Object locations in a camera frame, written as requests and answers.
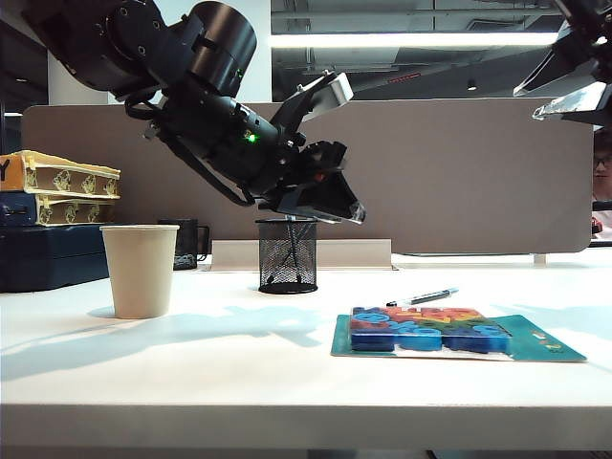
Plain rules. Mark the long ceiling light strip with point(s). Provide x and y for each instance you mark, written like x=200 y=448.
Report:
x=430 y=39

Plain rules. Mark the white partition foot bracket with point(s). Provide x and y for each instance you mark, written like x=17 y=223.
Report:
x=540 y=259

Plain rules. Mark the white wrist camera on bracket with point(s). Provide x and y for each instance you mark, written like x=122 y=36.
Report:
x=342 y=88

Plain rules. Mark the red ceiling LED sign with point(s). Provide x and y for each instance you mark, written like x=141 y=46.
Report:
x=404 y=78

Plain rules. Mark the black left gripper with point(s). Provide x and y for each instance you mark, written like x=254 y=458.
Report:
x=291 y=162

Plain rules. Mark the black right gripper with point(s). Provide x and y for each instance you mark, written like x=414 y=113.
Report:
x=593 y=28

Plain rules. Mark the dark blue plastic case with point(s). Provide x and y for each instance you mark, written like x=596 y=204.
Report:
x=48 y=258

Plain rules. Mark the beige paper cup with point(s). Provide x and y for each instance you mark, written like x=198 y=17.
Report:
x=141 y=272

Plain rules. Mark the blue faced box yellow edge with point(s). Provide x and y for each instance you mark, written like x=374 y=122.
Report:
x=57 y=210

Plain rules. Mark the black mug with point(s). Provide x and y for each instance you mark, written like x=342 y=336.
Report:
x=189 y=244

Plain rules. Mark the small black ceiling spotlight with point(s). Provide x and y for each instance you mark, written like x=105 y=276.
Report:
x=472 y=86

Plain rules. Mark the black mesh pen holder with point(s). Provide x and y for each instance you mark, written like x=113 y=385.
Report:
x=272 y=253

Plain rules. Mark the person in pink shirt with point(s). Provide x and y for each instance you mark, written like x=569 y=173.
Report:
x=603 y=167

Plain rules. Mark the brown fabric desk partition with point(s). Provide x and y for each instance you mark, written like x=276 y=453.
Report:
x=478 y=191

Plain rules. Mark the yellow box with letter print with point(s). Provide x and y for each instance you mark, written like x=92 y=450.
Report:
x=57 y=174

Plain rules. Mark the teal foam letters blister pack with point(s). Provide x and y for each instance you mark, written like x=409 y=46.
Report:
x=430 y=334

